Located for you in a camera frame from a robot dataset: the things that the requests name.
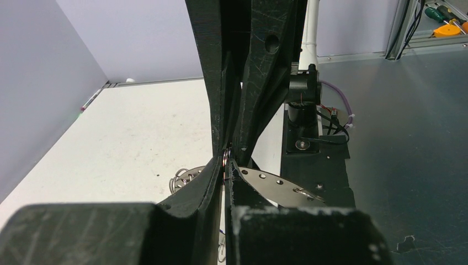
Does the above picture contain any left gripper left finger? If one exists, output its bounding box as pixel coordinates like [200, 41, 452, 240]
[157, 157, 222, 264]

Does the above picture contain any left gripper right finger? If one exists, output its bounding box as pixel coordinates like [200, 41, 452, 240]
[225, 161, 282, 264]

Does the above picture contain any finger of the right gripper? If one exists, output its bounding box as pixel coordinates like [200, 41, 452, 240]
[185, 0, 240, 156]
[233, 1, 308, 166]

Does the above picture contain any metal keyring disc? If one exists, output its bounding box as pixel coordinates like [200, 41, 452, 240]
[169, 148, 326, 264]

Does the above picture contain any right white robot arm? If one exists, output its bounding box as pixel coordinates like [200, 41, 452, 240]
[185, 1, 318, 165]

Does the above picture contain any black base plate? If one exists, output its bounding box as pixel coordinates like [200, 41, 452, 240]
[280, 111, 356, 208]

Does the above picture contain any aluminium frame rail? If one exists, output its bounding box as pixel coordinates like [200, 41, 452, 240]
[104, 0, 468, 88]

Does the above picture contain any marker pen on rail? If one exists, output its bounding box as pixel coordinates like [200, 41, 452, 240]
[80, 88, 103, 112]

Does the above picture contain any green handled screwdriver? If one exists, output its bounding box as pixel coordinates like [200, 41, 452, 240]
[424, 6, 458, 23]

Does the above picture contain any orange handled screwdriver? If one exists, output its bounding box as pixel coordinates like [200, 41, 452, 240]
[431, 19, 467, 38]

